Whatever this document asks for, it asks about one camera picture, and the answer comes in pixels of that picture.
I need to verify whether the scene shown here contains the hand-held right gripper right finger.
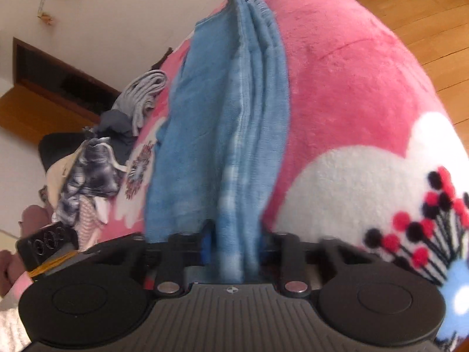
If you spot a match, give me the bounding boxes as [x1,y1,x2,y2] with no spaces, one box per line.
[257,229,379,299]

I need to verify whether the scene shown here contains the wall paper ornament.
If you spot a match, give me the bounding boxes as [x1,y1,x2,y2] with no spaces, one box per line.
[37,0,85,26]

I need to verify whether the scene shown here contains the dark plaid shirt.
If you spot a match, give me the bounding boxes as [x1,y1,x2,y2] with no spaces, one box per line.
[55,137,123,228]

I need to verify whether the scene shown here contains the blue denim jeans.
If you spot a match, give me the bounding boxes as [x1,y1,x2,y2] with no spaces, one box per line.
[145,0,292,283]

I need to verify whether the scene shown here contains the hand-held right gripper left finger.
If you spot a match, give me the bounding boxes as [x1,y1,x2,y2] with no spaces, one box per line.
[81,220,217,299]

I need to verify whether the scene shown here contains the pink floral blanket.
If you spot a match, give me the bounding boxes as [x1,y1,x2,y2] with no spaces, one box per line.
[97,0,469,352]

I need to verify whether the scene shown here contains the beige garment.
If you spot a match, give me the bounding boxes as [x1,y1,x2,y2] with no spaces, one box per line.
[46,152,89,206]

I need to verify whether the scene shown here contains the wooden cabinet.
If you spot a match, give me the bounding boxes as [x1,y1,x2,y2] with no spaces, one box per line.
[0,37,121,143]

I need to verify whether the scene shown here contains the pink checked garment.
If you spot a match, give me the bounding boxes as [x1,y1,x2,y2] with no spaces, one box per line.
[75,194,108,252]

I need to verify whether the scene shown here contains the grey knit garment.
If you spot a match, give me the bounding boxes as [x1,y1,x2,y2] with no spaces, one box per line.
[112,70,168,136]

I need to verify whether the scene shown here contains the person's left hand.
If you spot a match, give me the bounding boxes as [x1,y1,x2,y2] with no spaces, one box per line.
[0,249,26,297]

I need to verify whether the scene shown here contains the black padded object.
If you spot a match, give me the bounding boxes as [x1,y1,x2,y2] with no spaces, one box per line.
[38,132,86,171]

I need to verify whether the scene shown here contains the dark grey garment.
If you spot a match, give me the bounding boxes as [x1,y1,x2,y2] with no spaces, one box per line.
[96,112,134,147]

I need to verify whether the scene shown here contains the mauve quilt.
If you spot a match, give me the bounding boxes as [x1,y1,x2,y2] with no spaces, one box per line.
[18,205,54,239]

